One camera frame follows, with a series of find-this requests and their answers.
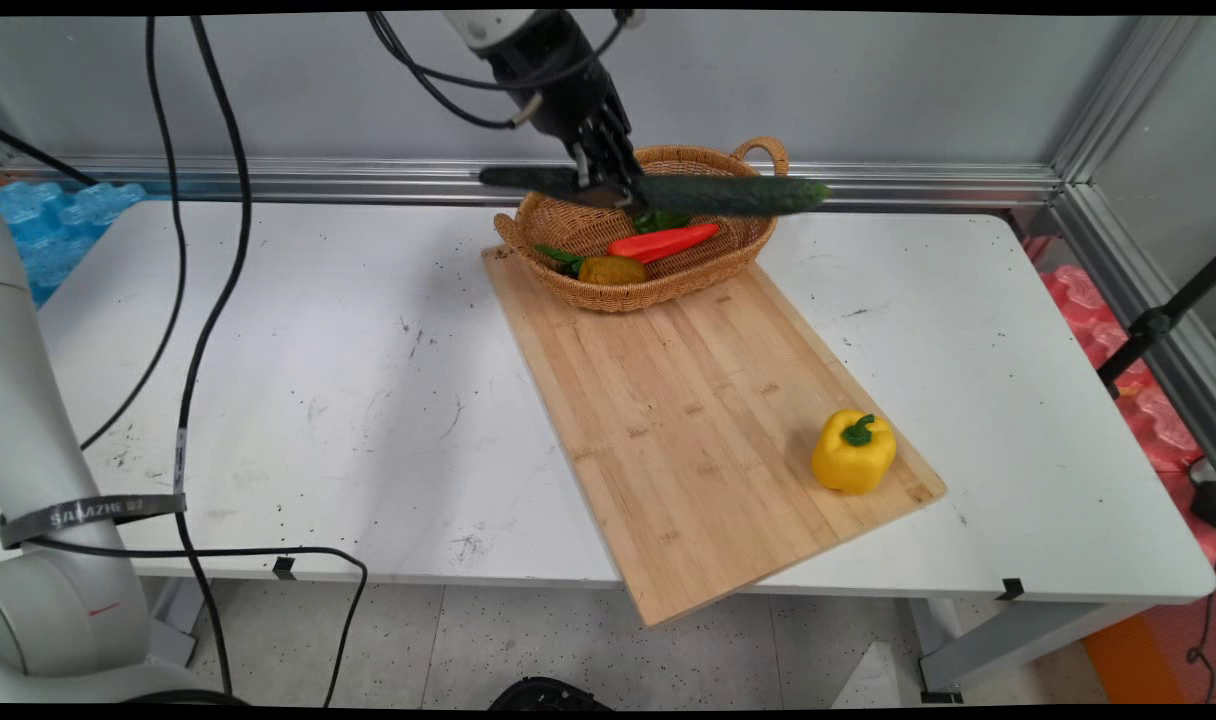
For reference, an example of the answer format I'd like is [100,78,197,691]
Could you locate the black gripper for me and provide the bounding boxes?
[486,12,647,205]

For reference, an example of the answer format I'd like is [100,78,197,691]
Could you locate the dark green cucumber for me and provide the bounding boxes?
[478,165,832,218]

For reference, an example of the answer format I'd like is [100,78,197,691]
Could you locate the red carrot with green leaves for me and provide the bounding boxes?
[534,222,721,278]

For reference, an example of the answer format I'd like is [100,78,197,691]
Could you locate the yellow-brown potato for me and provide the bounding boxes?
[577,255,650,287]

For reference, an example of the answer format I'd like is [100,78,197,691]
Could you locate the woven wicker basket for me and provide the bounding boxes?
[493,136,790,314]

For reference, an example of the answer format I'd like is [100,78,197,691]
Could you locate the bamboo cutting board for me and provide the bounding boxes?
[481,245,948,629]

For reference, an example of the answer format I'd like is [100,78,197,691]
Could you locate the yellow bell pepper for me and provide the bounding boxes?
[810,408,898,496]

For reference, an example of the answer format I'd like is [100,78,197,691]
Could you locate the black round floor object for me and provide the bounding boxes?
[487,676,614,712]

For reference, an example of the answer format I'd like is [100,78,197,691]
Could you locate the blue foam mat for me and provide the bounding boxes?
[0,180,149,306]

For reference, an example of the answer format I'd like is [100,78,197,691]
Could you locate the black tripod stand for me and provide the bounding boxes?
[1097,255,1216,401]

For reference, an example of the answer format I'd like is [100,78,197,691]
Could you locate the pink foam mat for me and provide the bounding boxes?
[1023,235,1216,701]

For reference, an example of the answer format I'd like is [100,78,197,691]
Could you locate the orange floor strip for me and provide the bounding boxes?
[1081,612,1172,705]

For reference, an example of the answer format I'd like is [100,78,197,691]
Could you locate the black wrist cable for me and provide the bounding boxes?
[366,10,637,132]

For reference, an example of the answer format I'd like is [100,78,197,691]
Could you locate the thick black hanging cable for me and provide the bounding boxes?
[173,14,254,698]

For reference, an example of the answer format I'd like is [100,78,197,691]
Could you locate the thin black hanging cable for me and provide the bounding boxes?
[80,14,188,451]

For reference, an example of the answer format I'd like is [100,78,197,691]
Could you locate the black cable looping to floor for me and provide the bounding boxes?
[23,535,370,708]

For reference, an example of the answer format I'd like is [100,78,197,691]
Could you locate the black cable along wall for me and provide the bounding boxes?
[0,128,100,188]

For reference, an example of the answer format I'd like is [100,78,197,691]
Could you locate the grey printed strap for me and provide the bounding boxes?
[0,493,188,550]

